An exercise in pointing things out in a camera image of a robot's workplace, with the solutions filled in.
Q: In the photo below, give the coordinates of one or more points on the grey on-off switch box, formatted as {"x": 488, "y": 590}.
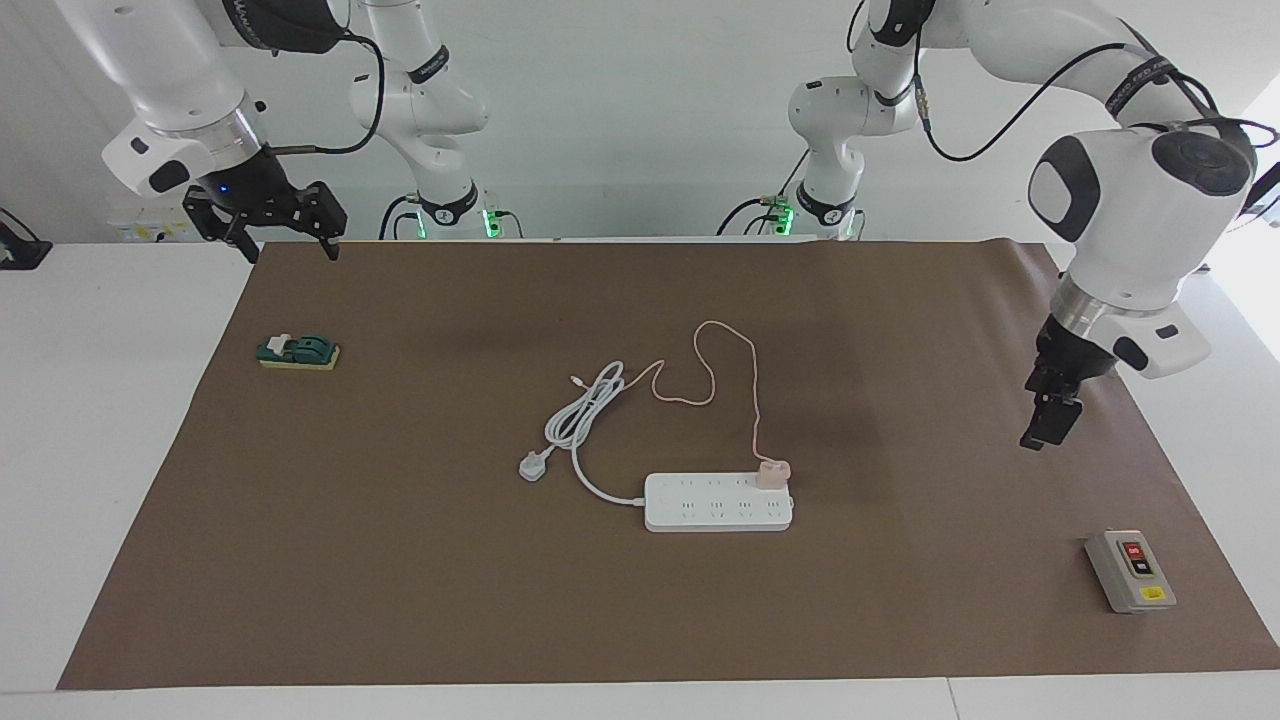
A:
{"x": 1130, "y": 572}

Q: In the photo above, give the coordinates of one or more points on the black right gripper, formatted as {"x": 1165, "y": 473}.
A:
{"x": 255, "y": 195}

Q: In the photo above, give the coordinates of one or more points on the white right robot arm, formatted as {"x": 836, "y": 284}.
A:
{"x": 170, "y": 90}

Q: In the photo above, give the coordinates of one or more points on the white wall outlet box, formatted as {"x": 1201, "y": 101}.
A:
{"x": 150, "y": 225}

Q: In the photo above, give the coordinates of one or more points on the white power strip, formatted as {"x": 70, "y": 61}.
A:
{"x": 715, "y": 505}

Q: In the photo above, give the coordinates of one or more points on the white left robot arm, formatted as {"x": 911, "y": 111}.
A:
{"x": 1140, "y": 200}

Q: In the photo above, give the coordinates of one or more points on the pink usb charger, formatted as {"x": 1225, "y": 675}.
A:
{"x": 773, "y": 474}

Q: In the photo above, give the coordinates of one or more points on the black bracket on table edge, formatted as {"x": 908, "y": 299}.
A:
{"x": 20, "y": 245}

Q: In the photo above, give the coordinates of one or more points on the brown table mat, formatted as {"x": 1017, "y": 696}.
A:
{"x": 400, "y": 600}

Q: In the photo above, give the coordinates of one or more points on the green knife switch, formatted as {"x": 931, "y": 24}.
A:
{"x": 300, "y": 350}

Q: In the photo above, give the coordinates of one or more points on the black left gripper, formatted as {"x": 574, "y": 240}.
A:
{"x": 1070, "y": 362}

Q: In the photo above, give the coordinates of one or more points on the black angled stand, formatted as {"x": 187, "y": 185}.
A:
{"x": 1262, "y": 195}

